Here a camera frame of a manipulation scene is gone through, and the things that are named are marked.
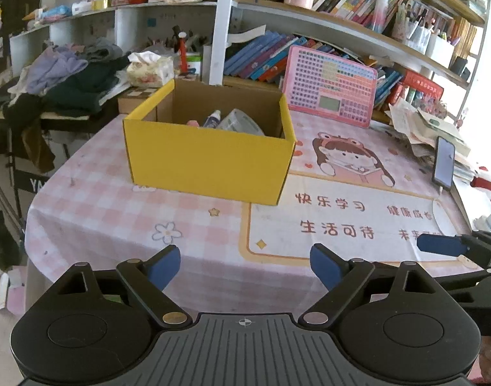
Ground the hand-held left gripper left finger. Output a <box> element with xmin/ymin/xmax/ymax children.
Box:
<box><xmin>54</xmin><ymin>244</ymin><xmax>192</xmax><ymax>328</ymax></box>

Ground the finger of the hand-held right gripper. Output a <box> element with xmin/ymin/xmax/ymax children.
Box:
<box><xmin>430</xmin><ymin>267</ymin><xmax>491</xmax><ymax>291</ymax></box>
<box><xmin>416</xmin><ymin>231</ymin><xmax>491</xmax><ymax>259</ymax></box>

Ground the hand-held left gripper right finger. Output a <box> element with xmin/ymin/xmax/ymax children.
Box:
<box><xmin>297</xmin><ymin>243</ymin><xmax>445</xmax><ymax>327</ymax></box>

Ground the yellow cardboard box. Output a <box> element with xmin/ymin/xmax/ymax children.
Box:
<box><xmin>122</xmin><ymin>78</ymin><xmax>297</xmax><ymax>204</ymax></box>

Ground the dark blue spray bottle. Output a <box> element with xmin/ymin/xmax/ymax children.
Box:
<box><xmin>201</xmin><ymin>109</ymin><xmax>222</xmax><ymax>129</ymax></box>

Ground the pink printed tablecloth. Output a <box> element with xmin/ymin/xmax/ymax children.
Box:
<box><xmin>24</xmin><ymin>110</ymin><xmax>491</xmax><ymax>310</ymax></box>

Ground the black smartphone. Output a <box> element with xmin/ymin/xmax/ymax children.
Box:
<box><xmin>431</xmin><ymin>136</ymin><xmax>456</xmax><ymax>191</ymax></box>

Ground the pile of loose papers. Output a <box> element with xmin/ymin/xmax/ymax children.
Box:
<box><xmin>384</xmin><ymin>96</ymin><xmax>477</xmax><ymax>181</ymax></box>

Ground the dark green bag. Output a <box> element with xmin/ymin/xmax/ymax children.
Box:
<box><xmin>0</xmin><ymin>204</ymin><xmax>23</xmax><ymax>272</ymax></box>

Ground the pink learning board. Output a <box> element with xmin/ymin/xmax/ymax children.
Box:
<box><xmin>281</xmin><ymin>45</ymin><xmax>378</xmax><ymax>129</ymax></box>

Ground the floral tissue pack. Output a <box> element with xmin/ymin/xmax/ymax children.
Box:
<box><xmin>127</xmin><ymin>51</ymin><xmax>175</xmax><ymax>88</ymax></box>

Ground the white pen holder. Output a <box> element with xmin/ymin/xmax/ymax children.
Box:
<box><xmin>171</xmin><ymin>26</ymin><xmax>203</xmax><ymax>77</ymax></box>

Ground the pile of clothes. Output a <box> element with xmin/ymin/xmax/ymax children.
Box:
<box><xmin>4</xmin><ymin>38</ymin><xmax>129</xmax><ymax>170</ymax></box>

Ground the cluster of pen cups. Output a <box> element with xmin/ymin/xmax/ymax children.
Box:
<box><xmin>392</xmin><ymin>4</ymin><xmax>455</xmax><ymax>69</ymax></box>

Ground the row of slanted books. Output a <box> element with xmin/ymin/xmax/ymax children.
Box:
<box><xmin>223</xmin><ymin>30</ymin><xmax>445</xmax><ymax>109</ymax></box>

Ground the white bookshelf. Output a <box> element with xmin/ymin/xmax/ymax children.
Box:
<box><xmin>8</xmin><ymin>0</ymin><xmax>491</xmax><ymax>129</ymax></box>

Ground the white charging cable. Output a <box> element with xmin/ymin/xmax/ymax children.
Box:
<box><xmin>430</xmin><ymin>188</ymin><xmax>451</xmax><ymax>236</ymax></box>

